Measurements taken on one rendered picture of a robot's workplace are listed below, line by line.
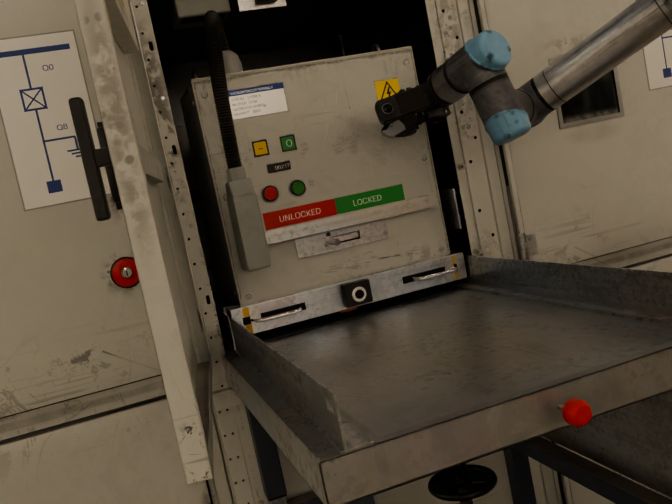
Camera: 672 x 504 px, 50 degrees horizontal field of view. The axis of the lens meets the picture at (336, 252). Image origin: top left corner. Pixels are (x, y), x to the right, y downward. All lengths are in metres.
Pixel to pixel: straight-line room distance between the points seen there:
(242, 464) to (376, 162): 0.69
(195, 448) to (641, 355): 0.57
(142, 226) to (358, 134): 0.84
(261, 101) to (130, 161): 0.74
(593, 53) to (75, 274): 1.02
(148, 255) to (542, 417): 0.50
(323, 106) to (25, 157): 0.59
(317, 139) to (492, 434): 0.84
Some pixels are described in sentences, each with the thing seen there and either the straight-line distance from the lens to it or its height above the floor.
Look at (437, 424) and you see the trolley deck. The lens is 0.86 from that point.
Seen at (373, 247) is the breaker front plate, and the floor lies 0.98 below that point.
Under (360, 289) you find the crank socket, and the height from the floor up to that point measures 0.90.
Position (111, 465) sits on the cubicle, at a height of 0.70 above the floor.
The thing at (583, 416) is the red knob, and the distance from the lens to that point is 0.90.
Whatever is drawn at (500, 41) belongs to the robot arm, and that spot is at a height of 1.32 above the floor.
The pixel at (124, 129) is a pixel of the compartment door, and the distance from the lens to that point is 0.82.
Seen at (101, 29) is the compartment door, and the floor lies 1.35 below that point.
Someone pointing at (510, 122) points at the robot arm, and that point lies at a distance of 1.32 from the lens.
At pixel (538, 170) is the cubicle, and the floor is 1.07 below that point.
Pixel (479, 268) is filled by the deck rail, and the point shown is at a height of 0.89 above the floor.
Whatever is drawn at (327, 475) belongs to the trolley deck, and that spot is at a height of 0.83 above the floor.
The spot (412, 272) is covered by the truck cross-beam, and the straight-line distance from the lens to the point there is 1.59.
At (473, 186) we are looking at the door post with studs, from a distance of 1.62.
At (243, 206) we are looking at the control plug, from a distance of 1.38.
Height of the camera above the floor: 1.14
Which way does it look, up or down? 6 degrees down
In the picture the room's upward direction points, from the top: 12 degrees counter-clockwise
